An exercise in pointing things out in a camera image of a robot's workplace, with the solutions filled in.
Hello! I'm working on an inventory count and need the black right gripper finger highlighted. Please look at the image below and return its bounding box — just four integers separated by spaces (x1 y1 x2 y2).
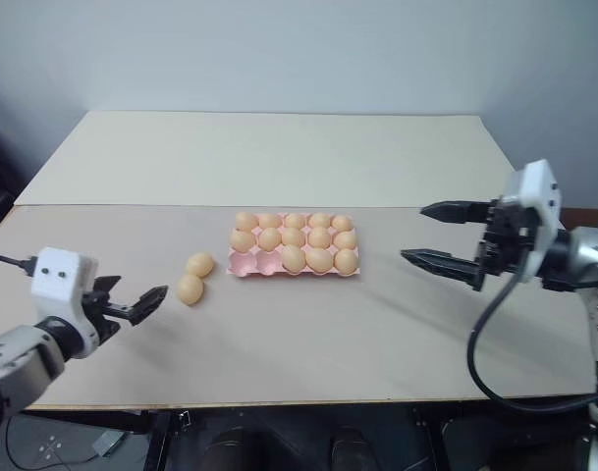
400 247 481 289
419 197 492 227

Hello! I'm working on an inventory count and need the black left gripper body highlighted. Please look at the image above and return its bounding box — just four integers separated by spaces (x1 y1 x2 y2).
82 282 124 345

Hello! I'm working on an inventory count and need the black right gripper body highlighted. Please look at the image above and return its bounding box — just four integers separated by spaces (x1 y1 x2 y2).
471 195 546 293

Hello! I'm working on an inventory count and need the pink egg carton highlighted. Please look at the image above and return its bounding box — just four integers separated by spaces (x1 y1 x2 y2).
227 211 363 280

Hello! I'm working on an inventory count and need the brown wooden furniture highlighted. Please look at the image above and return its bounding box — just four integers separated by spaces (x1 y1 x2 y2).
560 207 598 233

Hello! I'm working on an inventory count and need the small grey box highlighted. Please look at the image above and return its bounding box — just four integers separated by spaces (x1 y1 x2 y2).
90 432 122 456

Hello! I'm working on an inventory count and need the dark rounded shape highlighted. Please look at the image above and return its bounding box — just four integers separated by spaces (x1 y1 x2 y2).
202 425 261 471
329 425 374 471

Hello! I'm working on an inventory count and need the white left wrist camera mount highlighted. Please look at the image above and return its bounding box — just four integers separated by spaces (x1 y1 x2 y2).
30 246 101 359

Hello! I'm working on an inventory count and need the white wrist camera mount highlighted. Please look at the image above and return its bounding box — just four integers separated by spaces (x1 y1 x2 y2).
501 158 566 285
30 246 101 359

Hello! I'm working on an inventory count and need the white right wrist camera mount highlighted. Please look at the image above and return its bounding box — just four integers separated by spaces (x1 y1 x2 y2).
501 158 566 285

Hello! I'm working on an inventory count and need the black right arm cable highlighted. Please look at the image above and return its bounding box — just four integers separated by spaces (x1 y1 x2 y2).
465 267 598 414

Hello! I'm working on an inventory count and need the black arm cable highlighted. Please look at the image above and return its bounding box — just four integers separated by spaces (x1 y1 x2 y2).
0 250 39 272
465 267 598 414

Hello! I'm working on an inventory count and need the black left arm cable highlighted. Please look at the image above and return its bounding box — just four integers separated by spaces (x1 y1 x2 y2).
0 250 39 272

